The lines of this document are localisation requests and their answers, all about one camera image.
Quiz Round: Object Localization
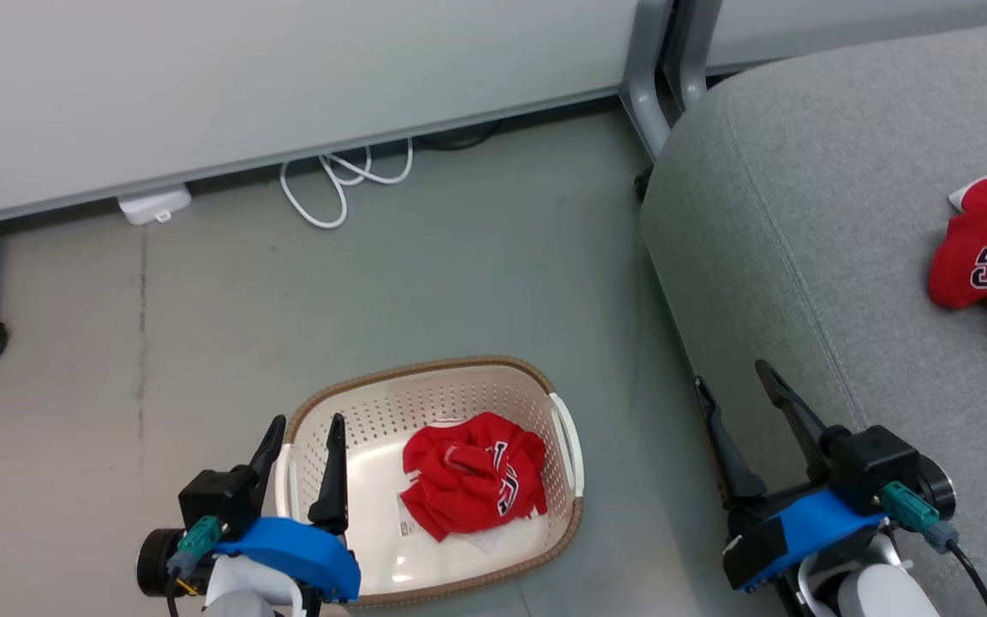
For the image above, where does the grey fabric sofa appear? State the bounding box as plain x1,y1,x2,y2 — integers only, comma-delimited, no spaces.
641,19,987,617

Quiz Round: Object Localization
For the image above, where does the white partition panel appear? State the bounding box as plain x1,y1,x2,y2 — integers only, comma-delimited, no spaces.
706,0,987,75
0,0,642,222

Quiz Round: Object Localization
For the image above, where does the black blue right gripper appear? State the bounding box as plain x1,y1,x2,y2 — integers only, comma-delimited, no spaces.
694,360,959,594

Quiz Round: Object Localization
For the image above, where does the black floor cable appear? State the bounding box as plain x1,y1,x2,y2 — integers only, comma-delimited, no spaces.
414,120,505,153

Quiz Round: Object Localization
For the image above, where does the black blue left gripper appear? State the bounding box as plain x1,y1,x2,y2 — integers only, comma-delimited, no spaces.
135,413,363,602

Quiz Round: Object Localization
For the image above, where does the red jersey in basket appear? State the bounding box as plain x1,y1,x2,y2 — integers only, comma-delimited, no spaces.
398,411,549,543

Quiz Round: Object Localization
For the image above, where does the green cable connector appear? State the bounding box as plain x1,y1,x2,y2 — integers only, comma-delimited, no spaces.
165,515,224,578
880,481,960,551

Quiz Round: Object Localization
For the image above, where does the white coiled cable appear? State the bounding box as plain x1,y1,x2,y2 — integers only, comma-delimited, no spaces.
279,137,416,231

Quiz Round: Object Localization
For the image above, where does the white power adapter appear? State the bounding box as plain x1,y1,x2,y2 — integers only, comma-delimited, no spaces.
117,185,194,226

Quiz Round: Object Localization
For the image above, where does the grey partition post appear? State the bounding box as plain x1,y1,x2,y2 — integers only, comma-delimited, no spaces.
665,0,722,111
619,0,677,163

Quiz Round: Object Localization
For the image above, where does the white perforated laundry basket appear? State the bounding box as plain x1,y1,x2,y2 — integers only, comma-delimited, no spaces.
275,356,586,608

